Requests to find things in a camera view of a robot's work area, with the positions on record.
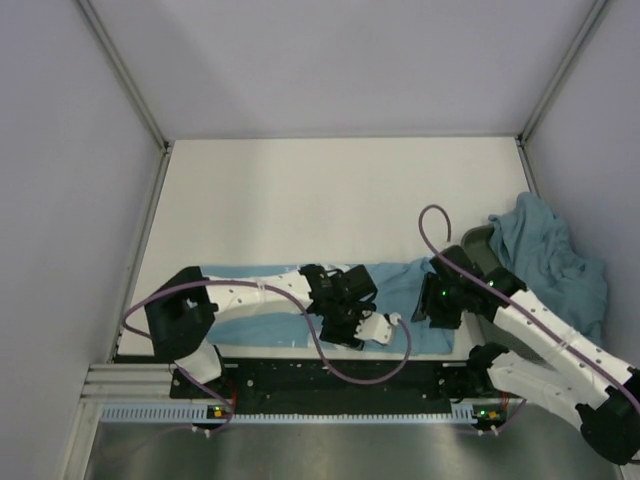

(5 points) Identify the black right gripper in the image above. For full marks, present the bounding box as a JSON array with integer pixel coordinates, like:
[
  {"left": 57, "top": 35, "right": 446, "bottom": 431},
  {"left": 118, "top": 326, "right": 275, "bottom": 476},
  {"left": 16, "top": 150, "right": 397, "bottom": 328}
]
[{"left": 412, "top": 272, "right": 465, "bottom": 330}]

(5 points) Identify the light blue printed t-shirt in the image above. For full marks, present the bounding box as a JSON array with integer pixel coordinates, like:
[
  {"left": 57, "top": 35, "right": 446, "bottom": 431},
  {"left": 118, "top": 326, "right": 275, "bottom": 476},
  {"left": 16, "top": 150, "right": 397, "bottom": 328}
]
[{"left": 203, "top": 258, "right": 455, "bottom": 355}]

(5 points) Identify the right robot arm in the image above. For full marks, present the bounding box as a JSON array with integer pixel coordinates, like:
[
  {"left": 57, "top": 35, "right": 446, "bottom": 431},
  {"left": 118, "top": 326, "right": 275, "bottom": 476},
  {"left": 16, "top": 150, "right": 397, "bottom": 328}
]
[{"left": 413, "top": 245, "right": 639, "bottom": 465}]

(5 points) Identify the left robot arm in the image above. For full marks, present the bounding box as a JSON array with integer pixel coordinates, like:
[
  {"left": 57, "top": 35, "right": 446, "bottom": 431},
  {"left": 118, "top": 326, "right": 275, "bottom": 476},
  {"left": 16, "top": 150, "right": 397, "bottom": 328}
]
[{"left": 143, "top": 264, "right": 392, "bottom": 397}]

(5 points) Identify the grey plastic tray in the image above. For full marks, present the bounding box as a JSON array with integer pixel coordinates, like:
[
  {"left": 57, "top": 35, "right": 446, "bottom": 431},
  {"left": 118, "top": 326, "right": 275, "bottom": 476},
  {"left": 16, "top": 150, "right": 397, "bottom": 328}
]
[{"left": 460, "top": 225, "right": 546, "bottom": 365}]

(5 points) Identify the light blue plain t-shirt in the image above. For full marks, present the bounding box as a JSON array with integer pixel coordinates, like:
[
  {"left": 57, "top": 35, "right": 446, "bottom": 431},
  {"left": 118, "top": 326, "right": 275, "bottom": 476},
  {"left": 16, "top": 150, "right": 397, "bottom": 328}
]
[{"left": 488, "top": 192, "right": 608, "bottom": 347}]

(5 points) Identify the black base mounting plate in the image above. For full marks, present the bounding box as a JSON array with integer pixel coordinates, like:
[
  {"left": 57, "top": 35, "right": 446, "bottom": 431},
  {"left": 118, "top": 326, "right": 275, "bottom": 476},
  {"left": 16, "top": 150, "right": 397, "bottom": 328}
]
[{"left": 169, "top": 355, "right": 529, "bottom": 414}]

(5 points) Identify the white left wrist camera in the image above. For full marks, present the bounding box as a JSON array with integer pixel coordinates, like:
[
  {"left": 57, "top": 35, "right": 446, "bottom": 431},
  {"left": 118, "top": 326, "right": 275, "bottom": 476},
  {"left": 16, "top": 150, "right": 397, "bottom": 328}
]
[{"left": 354, "top": 312, "right": 401, "bottom": 346}]

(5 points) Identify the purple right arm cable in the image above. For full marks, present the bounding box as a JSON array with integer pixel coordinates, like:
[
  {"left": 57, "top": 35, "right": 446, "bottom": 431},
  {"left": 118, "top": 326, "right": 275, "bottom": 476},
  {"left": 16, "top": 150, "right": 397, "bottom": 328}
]
[{"left": 418, "top": 204, "right": 640, "bottom": 435}]

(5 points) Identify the light blue cable duct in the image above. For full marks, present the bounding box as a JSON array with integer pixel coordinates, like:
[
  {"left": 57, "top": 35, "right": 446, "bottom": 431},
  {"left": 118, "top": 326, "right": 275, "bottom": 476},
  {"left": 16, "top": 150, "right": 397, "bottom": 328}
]
[{"left": 100, "top": 403, "right": 498, "bottom": 425}]

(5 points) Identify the aluminium frame post left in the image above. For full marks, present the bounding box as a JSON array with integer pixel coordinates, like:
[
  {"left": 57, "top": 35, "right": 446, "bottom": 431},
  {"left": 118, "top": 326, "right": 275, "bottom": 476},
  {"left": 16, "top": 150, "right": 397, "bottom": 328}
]
[{"left": 74, "top": 0, "right": 174, "bottom": 153}]

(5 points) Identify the aluminium frame post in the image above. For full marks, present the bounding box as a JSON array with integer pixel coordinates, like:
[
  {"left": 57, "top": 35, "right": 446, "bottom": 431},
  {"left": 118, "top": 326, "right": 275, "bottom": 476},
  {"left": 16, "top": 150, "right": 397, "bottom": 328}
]
[
  {"left": 74, "top": 0, "right": 174, "bottom": 153},
  {"left": 517, "top": 0, "right": 614, "bottom": 147}
]

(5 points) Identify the aluminium frame post right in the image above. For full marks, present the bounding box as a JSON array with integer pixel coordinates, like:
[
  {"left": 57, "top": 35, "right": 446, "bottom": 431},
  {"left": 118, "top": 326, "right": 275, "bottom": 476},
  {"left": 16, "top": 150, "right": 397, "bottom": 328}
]
[{"left": 517, "top": 0, "right": 614, "bottom": 147}]

